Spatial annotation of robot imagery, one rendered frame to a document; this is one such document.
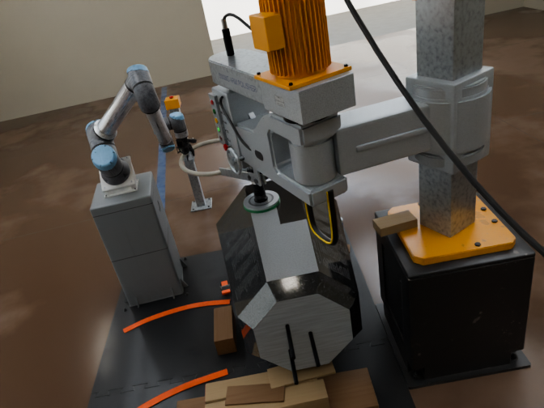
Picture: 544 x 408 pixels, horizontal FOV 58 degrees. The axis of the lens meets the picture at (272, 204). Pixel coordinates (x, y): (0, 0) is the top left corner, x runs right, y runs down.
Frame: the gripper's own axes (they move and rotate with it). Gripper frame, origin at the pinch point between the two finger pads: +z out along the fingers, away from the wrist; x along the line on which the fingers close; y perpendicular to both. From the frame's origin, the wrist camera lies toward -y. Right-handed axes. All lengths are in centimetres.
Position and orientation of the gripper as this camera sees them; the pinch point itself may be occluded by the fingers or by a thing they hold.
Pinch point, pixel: (190, 159)
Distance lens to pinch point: 354.7
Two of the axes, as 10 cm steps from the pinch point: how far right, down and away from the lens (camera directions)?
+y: -4.9, 5.5, -6.8
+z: 1.4, 8.2, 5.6
